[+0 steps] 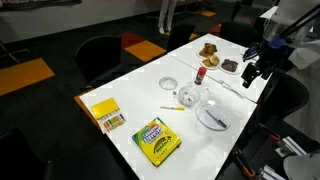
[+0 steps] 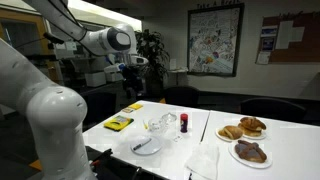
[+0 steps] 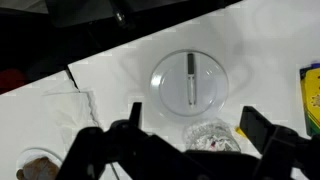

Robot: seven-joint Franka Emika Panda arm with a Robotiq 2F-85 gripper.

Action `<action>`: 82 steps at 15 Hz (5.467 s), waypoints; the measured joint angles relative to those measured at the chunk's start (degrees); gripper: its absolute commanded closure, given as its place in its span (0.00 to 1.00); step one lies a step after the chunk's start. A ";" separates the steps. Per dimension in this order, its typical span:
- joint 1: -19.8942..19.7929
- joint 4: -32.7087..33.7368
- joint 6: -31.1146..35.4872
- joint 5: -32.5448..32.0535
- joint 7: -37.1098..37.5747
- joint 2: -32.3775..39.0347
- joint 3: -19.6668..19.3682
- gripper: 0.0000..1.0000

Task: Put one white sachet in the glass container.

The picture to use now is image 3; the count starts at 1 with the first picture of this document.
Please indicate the black and clear marker pen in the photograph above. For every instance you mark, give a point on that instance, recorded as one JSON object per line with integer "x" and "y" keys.
{"x": 191, "y": 80}

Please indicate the yellow marker pen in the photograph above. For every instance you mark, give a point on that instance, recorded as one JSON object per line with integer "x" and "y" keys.
{"x": 240, "y": 132}

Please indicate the yellow Crayola marker box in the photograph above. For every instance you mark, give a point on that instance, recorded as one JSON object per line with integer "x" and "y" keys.
{"x": 311, "y": 98}

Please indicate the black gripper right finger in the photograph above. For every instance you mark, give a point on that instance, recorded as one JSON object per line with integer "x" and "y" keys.
{"x": 256, "y": 128}

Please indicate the brown plush toy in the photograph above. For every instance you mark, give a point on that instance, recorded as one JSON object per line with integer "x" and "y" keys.
{"x": 38, "y": 169}

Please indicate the small sachet with red print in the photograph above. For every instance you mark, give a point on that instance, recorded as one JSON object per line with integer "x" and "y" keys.
{"x": 216, "y": 144}

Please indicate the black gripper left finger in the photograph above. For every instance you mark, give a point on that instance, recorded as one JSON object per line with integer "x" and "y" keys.
{"x": 135, "y": 113}

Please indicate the round white plate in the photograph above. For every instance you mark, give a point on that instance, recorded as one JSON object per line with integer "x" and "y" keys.
{"x": 189, "y": 85}

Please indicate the brown round object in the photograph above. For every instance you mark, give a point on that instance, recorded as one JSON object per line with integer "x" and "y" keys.
{"x": 26, "y": 156}

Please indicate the glass container bowl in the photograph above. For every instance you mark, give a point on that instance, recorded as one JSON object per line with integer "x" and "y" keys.
{"x": 210, "y": 136}

